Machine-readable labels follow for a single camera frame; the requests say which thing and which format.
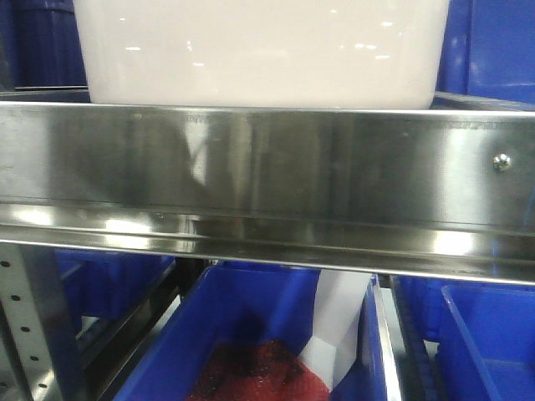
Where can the blue storage bin centre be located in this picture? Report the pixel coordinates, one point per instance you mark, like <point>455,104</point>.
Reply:
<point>247,303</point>

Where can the blue storage bin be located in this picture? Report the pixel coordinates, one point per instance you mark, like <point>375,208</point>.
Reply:
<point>467,340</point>
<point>247,303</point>
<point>105,284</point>

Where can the blue storage bin left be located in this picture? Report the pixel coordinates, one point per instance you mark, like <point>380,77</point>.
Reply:
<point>105,284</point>

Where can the stainless steel shelf rack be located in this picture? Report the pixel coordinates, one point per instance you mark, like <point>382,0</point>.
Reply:
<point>442,192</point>

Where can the blue storage bin right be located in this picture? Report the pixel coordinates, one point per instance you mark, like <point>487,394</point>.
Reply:
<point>467,340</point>

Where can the blue bin upper left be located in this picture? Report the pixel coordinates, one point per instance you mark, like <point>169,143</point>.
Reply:
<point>40,45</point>

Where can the blue bin upper right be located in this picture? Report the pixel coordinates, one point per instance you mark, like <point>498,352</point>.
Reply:
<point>488,50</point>

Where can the white paper sheet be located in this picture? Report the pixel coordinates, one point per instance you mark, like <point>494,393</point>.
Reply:
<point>332,348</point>

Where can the red mesh cloth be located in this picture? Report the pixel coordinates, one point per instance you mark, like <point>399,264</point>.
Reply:
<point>268,371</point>

